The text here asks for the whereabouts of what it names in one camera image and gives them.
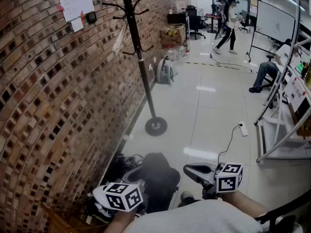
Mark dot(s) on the person's shoe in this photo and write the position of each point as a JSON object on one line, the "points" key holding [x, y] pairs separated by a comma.
{"points": [[187, 197]]}

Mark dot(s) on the black standing desk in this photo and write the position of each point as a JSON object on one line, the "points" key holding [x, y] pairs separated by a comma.
{"points": [[212, 16]]}

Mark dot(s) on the black monitor screen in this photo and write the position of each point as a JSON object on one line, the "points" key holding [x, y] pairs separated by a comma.
{"points": [[305, 36]]}

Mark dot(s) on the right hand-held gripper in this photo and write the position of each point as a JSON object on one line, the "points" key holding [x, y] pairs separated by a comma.
{"points": [[228, 178]]}

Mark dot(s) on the white metal shelf rack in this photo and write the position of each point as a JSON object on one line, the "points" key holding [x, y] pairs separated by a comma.
{"points": [[277, 130]]}

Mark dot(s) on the person's grey shirt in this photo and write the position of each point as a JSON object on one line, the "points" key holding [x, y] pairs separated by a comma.
{"points": [[194, 217]]}

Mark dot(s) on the person's right forearm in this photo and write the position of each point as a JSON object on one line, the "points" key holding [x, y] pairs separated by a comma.
{"points": [[243, 203]]}

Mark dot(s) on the large white paper sheet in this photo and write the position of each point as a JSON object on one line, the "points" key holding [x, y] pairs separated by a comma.
{"points": [[76, 5]]}

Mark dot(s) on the black case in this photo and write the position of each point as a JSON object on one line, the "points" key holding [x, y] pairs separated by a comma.
{"points": [[176, 19]]}

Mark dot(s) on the white long shoehorn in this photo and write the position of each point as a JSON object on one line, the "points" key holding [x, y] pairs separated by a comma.
{"points": [[117, 41]]}

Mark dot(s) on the white power strip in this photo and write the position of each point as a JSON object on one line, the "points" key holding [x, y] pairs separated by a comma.
{"points": [[243, 128]]}

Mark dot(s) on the small clear water bottle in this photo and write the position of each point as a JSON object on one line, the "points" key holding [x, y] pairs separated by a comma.
{"points": [[186, 46]]}

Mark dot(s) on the yellow black box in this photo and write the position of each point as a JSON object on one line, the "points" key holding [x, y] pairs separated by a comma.
{"points": [[303, 122]]}

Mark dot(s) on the black wall device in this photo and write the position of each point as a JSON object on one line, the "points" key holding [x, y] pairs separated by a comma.
{"points": [[91, 17]]}

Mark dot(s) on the person's left forearm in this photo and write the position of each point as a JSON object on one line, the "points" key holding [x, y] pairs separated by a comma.
{"points": [[119, 221]]}

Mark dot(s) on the white wall socket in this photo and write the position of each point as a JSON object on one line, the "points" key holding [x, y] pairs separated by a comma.
{"points": [[150, 67]]}

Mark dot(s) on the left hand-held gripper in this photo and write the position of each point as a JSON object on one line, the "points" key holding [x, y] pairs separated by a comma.
{"points": [[124, 198]]}

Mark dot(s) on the white sign with red corners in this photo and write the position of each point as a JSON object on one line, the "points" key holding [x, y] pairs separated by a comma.
{"points": [[295, 93]]}

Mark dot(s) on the black coat rack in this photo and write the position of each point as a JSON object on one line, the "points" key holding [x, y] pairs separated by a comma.
{"points": [[143, 67]]}

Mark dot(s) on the black bag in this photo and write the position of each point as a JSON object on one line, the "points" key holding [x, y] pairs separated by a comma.
{"points": [[160, 178]]}

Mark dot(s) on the black office chair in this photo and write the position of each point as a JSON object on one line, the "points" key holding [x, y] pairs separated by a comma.
{"points": [[194, 18], [246, 21]]}

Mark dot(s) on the white rolling whiteboard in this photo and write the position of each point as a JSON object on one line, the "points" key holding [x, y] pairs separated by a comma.
{"points": [[274, 21]]}

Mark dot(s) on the small white paper sheet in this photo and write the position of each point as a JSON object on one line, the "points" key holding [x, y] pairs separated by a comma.
{"points": [[77, 25]]}

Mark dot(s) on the taped cardboard box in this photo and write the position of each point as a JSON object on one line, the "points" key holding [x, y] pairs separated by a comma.
{"points": [[172, 35]]}

